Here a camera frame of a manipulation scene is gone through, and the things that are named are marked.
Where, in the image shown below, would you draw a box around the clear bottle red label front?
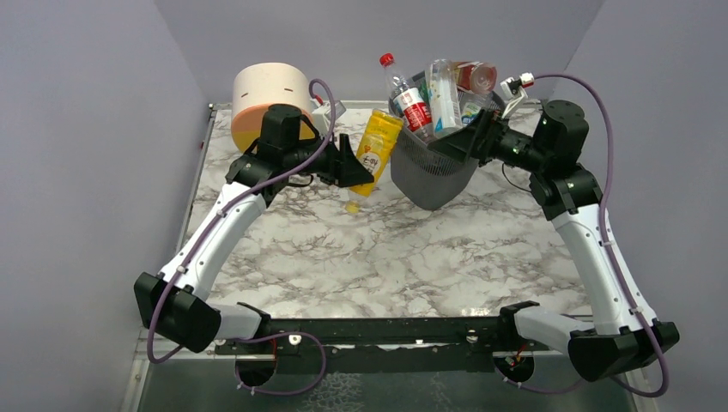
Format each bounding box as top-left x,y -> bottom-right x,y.
379,53 -> 434,143

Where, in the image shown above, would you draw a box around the clear bottle small label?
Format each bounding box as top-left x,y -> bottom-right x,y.
459,93 -> 492,126

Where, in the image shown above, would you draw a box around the yellow drink bottle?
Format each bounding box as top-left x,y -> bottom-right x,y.
344,109 -> 404,214

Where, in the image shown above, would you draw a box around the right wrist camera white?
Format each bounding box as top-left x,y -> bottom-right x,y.
500,72 -> 535,119

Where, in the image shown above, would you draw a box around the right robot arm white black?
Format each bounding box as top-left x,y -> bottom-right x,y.
428,100 -> 679,382

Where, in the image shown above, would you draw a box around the cream orange round drum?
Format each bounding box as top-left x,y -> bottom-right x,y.
230,63 -> 313,152

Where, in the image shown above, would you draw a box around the clear bottle white blue label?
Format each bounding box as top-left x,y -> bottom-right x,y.
426,59 -> 463,138

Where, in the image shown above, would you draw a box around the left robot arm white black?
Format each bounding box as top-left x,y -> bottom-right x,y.
134,104 -> 373,353

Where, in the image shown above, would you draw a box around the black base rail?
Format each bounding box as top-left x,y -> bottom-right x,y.
215,317 -> 545,384

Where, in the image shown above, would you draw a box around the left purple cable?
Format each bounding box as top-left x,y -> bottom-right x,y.
146,78 -> 337,397

